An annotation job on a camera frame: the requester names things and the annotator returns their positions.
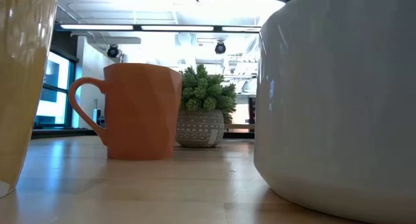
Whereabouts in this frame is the orange faceted mug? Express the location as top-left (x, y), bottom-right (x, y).
top-left (68, 62), bottom-right (183, 161)

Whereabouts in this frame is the yellow mug white interior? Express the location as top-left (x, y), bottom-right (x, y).
top-left (0, 0), bottom-right (59, 199)

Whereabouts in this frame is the artificial succulent in patterned pot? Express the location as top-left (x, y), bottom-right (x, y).
top-left (175, 64), bottom-right (238, 149)

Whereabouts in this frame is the LED light bar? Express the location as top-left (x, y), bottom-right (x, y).
top-left (55, 22), bottom-right (263, 33)

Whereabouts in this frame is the black wire rack wooden base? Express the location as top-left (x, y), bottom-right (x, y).
top-left (223, 121), bottom-right (256, 133)

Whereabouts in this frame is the black aluminium rig frame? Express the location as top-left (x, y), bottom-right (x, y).
top-left (31, 128), bottom-right (256, 140)

